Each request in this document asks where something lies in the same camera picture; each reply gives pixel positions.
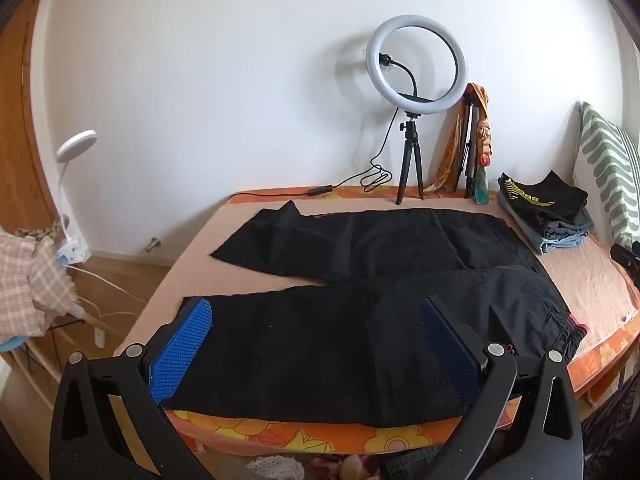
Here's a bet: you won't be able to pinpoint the white knit cloth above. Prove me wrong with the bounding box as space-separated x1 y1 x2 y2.
245 454 306 480

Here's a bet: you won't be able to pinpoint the folded grey garment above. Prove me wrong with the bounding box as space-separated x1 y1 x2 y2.
530 207 596 242

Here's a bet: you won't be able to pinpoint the black shirt with yellow print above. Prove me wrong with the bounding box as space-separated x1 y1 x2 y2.
497 170 590 233

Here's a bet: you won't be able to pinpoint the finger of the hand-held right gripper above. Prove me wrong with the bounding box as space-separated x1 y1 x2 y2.
610 242 640 281

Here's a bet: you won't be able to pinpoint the white ring light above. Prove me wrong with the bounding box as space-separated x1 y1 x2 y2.
366 16 468 110

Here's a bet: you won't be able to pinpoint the black tripod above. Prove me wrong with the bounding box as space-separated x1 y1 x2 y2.
395 109 426 206

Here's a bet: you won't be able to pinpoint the green patterned pillow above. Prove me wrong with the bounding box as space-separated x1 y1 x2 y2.
572 101 640 250

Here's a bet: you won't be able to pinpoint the folded black stand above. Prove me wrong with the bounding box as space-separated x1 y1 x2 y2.
462 85 484 200

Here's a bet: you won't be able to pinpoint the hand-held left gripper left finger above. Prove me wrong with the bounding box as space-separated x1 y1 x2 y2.
49 296 216 480

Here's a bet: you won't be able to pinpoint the black ring light cable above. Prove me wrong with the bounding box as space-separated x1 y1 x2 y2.
307 107 401 197

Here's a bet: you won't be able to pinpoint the dark patterned cloth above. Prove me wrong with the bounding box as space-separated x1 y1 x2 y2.
580 387 640 480

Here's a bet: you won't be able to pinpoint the black pants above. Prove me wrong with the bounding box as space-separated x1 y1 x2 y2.
160 200 588 428

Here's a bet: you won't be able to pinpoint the plaid cloth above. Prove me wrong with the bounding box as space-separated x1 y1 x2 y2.
0 232 81 342

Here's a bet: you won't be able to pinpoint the white cable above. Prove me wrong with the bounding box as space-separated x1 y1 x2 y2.
65 264 151 322

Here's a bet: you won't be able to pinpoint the wooden door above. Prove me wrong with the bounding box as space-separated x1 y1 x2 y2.
0 0 68 237

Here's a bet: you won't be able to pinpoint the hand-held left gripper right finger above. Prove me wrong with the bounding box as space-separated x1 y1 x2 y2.
417 295 585 480

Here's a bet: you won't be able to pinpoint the teal spray bottle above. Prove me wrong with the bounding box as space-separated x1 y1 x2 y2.
475 157 492 206

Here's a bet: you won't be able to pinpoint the orange patterned cloth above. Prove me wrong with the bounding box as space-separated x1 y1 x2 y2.
422 82 496 193

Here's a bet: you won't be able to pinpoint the white clamp lamp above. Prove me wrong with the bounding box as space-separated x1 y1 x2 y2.
55 130 98 263

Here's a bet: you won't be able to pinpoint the folded blue jeans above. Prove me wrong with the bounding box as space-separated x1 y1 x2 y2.
520 220 588 256

